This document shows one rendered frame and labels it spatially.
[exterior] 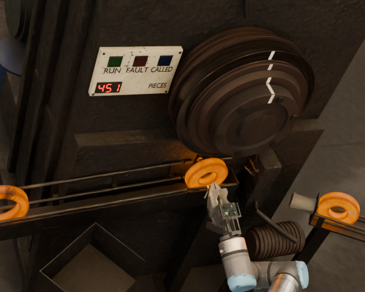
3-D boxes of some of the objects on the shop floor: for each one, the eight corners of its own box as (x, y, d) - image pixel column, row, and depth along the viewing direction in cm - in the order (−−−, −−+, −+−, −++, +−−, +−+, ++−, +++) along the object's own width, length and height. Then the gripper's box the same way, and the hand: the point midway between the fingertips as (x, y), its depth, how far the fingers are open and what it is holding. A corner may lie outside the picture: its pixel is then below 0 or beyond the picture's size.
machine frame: (-8, 156, 331) (49, -245, 210) (203, 141, 377) (350, -195, 256) (25, 294, 288) (121, -109, 167) (258, 258, 334) (466, -80, 213)
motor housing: (207, 294, 313) (249, 219, 276) (251, 286, 322) (297, 213, 285) (218, 320, 305) (262, 247, 268) (262, 311, 315) (311, 240, 278)
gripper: (248, 233, 242) (232, 174, 249) (225, 237, 238) (209, 176, 245) (237, 241, 249) (222, 183, 256) (214, 244, 245) (199, 186, 252)
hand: (213, 186), depth 253 cm, fingers closed
